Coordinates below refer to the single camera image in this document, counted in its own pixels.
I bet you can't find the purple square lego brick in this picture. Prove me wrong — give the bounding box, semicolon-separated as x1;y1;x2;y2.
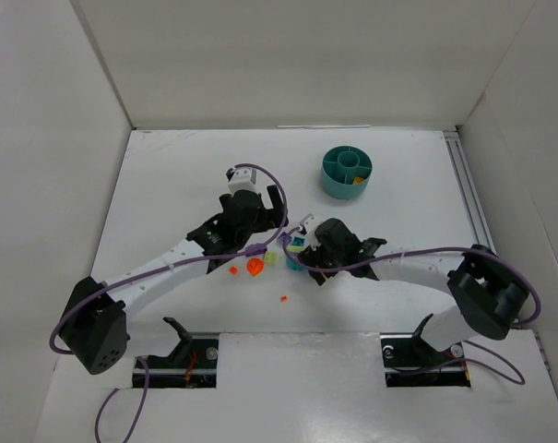
277;232;291;245

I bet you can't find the orange round lego piece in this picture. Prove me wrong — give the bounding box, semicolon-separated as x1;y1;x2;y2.
246;257;265;277

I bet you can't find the purple arched lego brick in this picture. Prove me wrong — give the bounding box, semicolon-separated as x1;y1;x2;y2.
243;243;267;257

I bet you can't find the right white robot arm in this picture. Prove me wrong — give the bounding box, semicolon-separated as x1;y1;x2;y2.
292;216;537;352

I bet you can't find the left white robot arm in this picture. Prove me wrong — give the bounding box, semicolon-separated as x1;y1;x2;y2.
50;185;288;375

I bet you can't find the teal painted face lego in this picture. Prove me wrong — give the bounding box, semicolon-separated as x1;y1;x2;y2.
286;245;304;271

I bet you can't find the light green lego brick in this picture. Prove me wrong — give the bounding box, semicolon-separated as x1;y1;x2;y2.
264;251;279;266

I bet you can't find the teal round divided container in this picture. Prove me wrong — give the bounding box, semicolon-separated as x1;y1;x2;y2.
320;146;373;200

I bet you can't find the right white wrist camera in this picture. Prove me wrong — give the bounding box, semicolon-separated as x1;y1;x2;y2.
299;214;321;246

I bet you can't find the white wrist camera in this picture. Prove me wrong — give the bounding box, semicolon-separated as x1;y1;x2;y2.
226;167;256;195
299;214;321;246

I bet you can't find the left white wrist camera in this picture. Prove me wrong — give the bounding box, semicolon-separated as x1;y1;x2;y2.
226;167;256;195

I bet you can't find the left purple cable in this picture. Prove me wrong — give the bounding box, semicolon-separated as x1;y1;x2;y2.
48;162;290;443

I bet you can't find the purple cable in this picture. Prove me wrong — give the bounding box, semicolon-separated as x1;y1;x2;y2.
281;224;542;386
48;162;290;443

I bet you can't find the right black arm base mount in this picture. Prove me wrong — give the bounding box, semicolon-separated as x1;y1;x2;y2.
380;314;471;388

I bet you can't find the aluminium rail right side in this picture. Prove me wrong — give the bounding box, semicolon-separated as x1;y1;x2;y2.
443;130;495;251

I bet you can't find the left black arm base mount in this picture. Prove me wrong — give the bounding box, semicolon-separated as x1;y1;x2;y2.
126;317;220;389

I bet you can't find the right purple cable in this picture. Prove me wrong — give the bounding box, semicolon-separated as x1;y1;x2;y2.
281;224;542;386

